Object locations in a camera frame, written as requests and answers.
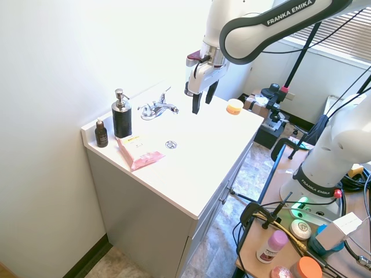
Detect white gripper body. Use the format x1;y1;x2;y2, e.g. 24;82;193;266
184;61;228;97

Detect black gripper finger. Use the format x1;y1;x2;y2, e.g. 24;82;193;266
191;92;205;115
205;80;219;105

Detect orange cream jar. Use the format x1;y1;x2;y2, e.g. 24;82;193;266
225;98;244;115

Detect brown cardboard box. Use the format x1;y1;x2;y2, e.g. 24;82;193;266
242;92;272;119

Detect black equipment case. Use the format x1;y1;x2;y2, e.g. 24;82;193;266
253;123;288;150

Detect black chrome soap dispenser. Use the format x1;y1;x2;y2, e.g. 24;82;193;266
111;88;134;139

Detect pink wipes packet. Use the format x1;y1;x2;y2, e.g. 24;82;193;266
116;134;166;173

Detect white sink vanity cabinet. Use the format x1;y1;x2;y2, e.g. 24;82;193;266
81;80;265;278

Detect black c-clamp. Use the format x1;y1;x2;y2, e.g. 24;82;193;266
239;191;293;229
271;138;314;163

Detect small brown dropper bottle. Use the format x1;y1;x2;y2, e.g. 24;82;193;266
94;117;110;148

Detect window blinds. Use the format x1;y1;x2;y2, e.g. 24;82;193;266
280;5;371;70

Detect pink capped deodorant bottle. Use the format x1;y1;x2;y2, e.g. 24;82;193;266
256;230;289;264

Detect round white soap bar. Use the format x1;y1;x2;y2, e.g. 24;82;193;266
290;219;312;240

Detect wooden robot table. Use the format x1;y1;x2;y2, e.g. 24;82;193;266
235;141;371;278

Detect pink round soap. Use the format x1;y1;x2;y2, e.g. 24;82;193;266
270;265;294;278

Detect white cardboard box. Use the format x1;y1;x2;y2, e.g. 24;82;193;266
314;211;364;252

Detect blue container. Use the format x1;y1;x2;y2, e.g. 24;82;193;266
307;224;345;257

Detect orange lidded container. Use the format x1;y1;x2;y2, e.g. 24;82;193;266
291;256;323;278

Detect dark red wrist camera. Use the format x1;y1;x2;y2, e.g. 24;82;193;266
186;49;210;68

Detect chrome two-handle sink faucet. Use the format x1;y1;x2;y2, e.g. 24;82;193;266
137;86;180;121

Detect black camera tripod stand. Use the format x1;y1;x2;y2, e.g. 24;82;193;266
260;23;321;131

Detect yellow cable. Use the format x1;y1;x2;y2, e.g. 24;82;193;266
251;213;308;255

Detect black cable bundle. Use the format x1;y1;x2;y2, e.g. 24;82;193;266
340;167;371;192

